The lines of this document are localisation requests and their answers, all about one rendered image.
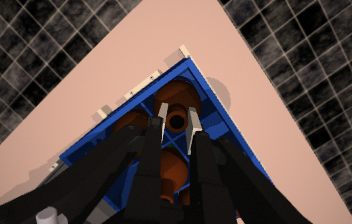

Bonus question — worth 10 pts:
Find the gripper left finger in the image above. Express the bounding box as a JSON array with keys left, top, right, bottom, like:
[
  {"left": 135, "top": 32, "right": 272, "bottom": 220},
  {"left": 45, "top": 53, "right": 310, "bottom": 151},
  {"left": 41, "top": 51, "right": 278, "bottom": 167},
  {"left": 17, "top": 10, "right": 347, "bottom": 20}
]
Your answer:
[{"left": 0, "top": 103, "right": 168, "bottom": 224}]

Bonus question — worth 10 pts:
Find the blue divided crate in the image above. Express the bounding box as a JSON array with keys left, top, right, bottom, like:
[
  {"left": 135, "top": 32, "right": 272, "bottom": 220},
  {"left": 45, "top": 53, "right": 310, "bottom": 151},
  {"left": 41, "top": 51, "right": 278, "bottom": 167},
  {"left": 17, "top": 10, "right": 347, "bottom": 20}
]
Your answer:
[{"left": 59, "top": 57, "right": 273, "bottom": 212}]

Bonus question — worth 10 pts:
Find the grey square tray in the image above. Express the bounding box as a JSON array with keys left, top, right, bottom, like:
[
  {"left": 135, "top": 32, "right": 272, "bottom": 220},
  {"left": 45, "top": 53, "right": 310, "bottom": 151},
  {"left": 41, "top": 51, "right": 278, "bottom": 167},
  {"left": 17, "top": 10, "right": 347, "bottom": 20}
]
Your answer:
[{"left": 35, "top": 161, "right": 116, "bottom": 224}]

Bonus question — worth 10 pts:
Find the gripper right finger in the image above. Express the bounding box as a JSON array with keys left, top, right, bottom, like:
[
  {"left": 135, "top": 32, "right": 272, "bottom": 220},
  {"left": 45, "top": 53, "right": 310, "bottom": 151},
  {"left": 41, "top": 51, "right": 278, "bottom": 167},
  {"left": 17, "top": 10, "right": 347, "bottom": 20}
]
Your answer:
[{"left": 186, "top": 107, "right": 313, "bottom": 224}]

